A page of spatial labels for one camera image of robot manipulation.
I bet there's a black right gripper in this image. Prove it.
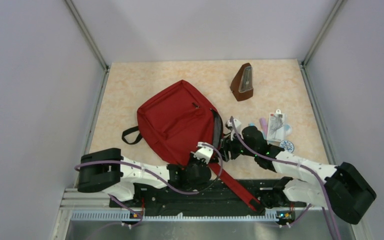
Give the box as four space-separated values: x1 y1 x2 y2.
215 129 257 162

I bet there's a red student backpack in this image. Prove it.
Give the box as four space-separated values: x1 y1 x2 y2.
121 80 265 213

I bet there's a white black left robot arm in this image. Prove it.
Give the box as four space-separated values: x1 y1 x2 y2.
75 142 214 207

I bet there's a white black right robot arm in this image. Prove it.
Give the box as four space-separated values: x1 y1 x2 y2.
221 125 377 225

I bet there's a white blister pack item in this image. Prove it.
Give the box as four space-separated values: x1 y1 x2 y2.
266 109 287 143

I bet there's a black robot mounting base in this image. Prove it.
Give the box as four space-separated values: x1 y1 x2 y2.
124 179 308 217

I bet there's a pink tube item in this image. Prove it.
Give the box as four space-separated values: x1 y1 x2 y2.
259 117 268 140

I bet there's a light blue packaged item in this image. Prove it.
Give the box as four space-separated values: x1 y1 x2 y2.
261 124 293 139

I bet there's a brown wooden metronome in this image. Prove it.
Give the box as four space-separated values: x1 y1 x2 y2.
230 62 254 102

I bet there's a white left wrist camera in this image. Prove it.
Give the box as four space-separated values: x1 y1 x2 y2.
193 141 214 165

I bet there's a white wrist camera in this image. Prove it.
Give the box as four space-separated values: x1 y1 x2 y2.
193 141 214 165
225 118 242 141

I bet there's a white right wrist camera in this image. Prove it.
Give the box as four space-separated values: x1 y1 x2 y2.
225 118 242 141

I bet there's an aluminium frame rail right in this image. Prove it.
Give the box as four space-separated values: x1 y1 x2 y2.
299 0 347 165

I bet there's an aluminium frame rail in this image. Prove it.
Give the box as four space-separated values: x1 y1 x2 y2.
62 0 111 190
299 0 347 165

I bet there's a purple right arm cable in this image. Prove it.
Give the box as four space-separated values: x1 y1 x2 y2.
229 115 344 240

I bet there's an aluminium frame rail left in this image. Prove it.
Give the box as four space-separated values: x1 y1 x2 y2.
62 0 111 190

